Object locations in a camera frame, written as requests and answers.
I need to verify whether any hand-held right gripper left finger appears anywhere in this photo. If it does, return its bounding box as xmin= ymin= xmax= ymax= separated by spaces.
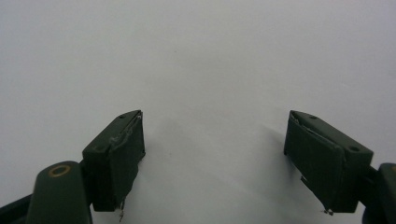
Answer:
xmin=82 ymin=109 xmax=147 ymax=213

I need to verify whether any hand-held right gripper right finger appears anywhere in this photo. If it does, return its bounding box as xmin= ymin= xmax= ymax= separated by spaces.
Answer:
xmin=283 ymin=109 xmax=375 ymax=216

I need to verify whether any light grey table mat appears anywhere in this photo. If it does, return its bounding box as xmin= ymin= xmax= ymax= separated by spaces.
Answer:
xmin=0 ymin=0 xmax=396 ymax=224

